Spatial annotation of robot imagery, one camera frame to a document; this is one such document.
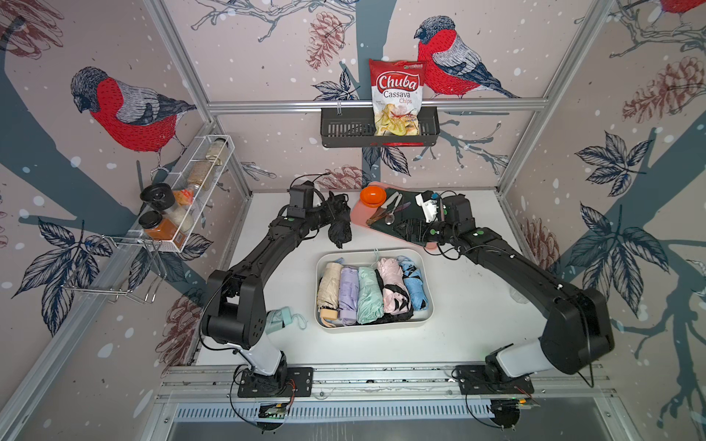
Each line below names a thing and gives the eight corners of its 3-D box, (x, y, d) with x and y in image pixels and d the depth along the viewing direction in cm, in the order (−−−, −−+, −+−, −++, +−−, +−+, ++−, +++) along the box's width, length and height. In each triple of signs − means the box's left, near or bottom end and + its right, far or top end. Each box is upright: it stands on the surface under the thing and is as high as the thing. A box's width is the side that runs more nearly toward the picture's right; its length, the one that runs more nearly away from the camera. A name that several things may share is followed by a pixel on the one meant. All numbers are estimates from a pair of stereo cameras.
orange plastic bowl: (359, 207, 114) (359, 202, 112) (359, 190, 121) (359, 186, 119) (386, 207, 114) (387, 202, 112) (385, 190, 121) (385, 185, 118)
